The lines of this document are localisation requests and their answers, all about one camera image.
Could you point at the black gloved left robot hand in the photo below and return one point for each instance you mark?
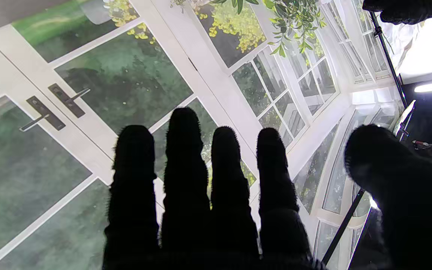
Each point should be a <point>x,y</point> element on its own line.
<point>411,11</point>

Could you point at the printed garden window backdrop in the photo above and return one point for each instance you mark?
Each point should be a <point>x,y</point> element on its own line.
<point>32,180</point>

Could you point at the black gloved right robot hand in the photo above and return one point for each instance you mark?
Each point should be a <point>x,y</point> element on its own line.
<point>231,225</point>

